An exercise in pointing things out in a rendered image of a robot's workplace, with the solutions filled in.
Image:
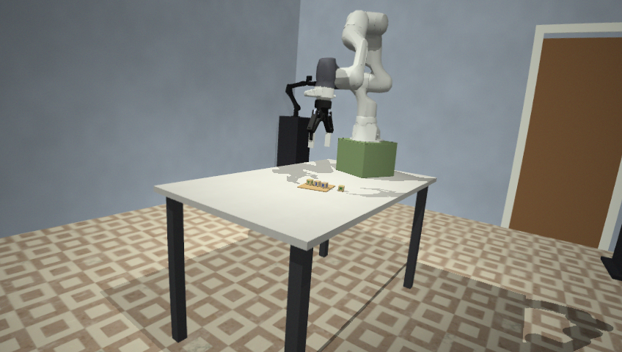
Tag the tan flat mat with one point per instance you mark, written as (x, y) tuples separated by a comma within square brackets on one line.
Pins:
[(315, 188)]

